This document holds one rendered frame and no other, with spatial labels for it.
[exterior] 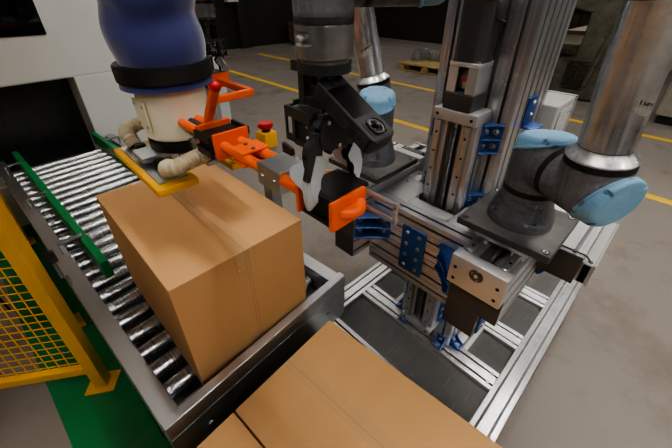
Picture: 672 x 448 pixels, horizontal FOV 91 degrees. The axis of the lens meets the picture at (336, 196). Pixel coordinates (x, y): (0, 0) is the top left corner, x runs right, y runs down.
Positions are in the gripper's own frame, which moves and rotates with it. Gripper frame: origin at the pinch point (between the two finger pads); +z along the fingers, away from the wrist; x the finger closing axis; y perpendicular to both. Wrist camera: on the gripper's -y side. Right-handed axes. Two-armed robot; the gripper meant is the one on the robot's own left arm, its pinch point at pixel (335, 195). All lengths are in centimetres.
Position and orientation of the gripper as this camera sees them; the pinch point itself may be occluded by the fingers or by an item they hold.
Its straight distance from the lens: 52.8
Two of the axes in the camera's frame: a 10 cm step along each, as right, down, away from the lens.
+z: 0.0, 8.4, 5.4
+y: -6.9, -3.9, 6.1
